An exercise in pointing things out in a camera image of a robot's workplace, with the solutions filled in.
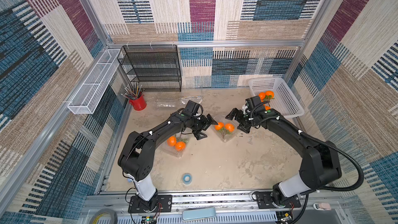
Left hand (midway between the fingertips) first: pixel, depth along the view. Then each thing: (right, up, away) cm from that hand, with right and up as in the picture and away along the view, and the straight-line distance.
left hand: (215, 128), depth 84 cm
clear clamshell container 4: (+6, -5, +10) cm, 13 cm away
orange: (+34, +19, +24) cm, 46 cm away
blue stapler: (-30, -11, -35) cm, 47 cm away
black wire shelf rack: (-39, +38, +24) cm, 60 cm away
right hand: (+10, +2, +2) cm, 10 cm away
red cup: (-50, +13, +24) cm, 57 cm away
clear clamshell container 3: (-24, -12, +2) cm, 27 cm away
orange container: (+38, +11, +23) cm, 45 cm away
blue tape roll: (-15, -25, -4) cm, 29 cm away
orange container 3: (-20, -10, +3) cm, 22 cm away
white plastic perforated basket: (+50, +15, +24) cm, 58 cm away
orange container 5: (+10, 0, +9) cm, 13 cm away
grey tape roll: (-47, -35, -15) cm, 61 cm away
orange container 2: (-24, -7, +3) cm, 25 cm away
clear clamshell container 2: (-19, +16, +28) cm, 38 cm away
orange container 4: (+3, 0, +10) cm, 10 cm away
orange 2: (+41, +21, +28) cm, 54 cm away
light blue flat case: (-10, -35, -15) cm, 39 cm away
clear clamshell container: (-33, +13, +29) cm, 46 cm away
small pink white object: (+45, -31, -16) cm, 57 cm away
